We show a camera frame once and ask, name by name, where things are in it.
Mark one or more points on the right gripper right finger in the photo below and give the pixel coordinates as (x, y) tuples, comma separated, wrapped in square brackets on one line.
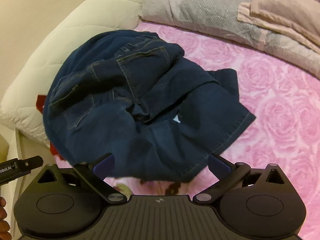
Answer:
[(228, 175)]

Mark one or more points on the person's left hand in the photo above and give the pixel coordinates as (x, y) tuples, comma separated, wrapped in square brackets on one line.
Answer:
[(4, 226)]

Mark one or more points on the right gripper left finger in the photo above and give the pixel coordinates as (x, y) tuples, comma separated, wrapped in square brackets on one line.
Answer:
[(93, 174)]

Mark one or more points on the pink rose bed blanket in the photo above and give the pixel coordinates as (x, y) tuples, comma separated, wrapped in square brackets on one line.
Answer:
[(285, 102)]

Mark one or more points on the pink beige pillow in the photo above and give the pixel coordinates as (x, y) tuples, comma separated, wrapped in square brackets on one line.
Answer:
[(296, 19)]

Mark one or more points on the dark blue denim jeans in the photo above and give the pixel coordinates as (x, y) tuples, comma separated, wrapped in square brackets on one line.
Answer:
[(119, 93)]

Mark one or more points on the light blue garment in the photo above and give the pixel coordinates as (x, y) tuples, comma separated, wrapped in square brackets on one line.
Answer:
[(176, 119)]

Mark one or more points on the grey beige folded duvet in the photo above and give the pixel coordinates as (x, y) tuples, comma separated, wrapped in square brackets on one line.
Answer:
[(220, 18)]

